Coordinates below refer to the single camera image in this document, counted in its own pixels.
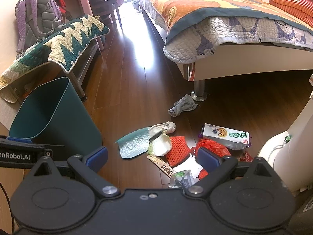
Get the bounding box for green cream quilted mat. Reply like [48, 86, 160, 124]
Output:
[1, 14, 110, 103]

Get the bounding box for metal bed leg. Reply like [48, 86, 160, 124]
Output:
[191, 80, 207, 102]

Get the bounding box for dark wooden chair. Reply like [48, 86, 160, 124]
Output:
[89, 0, 122, 28]

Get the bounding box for dark green trash bin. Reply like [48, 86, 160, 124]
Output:
[9, 77, 102, 160]

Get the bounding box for red plastic bag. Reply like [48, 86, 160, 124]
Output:
[191, 139, 231, 180]

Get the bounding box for teal bubble mailer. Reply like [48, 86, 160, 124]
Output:
[116, 127, 150, 159]

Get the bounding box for white tissue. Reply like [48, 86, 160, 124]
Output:
[148, 121, 177, 157]

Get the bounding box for wooden ruler stick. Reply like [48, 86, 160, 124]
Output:
[147, 154, 174, 178]

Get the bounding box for silver green snack wrapper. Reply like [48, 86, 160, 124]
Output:
[168, 170, 200, 192]

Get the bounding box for purple grey backpack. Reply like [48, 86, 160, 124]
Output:
[15, 0, 64, 57]

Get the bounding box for white cylindrical appliance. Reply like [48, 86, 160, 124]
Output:
[258, 96, 312, 194]

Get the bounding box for bed with orange blanket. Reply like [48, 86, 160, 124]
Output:
[139, 0, 312, 81]

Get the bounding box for white snack package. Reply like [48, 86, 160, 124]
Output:
[199, 123, 251, 151]

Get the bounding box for small dark red wrapper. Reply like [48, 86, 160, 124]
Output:
[239, 151, 254, 162]

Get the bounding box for grey paper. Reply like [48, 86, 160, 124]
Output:
[168, 94, 198, 117]

